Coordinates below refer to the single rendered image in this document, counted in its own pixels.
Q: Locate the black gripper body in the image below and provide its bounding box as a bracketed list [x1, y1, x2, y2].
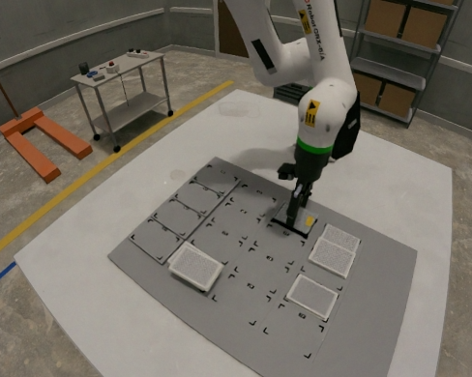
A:
[294, 162, 323, 191]

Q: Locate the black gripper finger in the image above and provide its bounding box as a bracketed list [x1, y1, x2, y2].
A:
[285, 179, 310, 228]
[301, 183, 313, 208]

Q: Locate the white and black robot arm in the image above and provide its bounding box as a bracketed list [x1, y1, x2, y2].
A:
[224, 0, 357, 170]

